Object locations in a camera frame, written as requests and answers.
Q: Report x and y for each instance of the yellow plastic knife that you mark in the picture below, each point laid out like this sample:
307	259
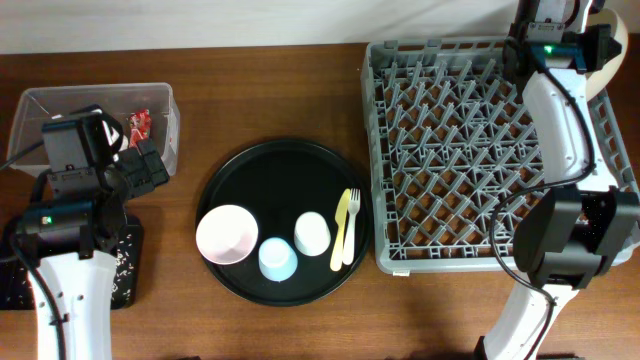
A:
340	219

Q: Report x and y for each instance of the red snack wrapper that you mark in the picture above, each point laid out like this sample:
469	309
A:
140	127

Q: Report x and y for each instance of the clear plastic waste bin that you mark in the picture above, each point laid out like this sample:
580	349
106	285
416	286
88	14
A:
37	106

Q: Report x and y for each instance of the grey dishwasher rack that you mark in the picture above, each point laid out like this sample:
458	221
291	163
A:
454	158

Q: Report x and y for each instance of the pink bowl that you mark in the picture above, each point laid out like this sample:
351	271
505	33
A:
227	234

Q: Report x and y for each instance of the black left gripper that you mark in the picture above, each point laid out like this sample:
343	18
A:
147	175

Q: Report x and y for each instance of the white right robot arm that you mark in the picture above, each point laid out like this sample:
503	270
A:
575	232

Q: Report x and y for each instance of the rice grains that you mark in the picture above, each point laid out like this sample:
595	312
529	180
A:
122	260

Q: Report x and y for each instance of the white plastic fork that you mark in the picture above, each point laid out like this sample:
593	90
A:
349	241

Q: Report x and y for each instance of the round black tray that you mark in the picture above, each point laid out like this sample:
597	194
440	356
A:
277	181

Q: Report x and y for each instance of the light blue cup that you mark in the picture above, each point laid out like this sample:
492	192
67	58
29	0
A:
277	259

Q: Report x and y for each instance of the beige plate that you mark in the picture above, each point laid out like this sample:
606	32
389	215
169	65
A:
597	81

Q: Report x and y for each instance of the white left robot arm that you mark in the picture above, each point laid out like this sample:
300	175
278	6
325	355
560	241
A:
73	236

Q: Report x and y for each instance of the white cup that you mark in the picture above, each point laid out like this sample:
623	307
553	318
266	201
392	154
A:
311	234

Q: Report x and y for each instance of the rectangular black tray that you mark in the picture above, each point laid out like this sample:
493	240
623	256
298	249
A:
125	270

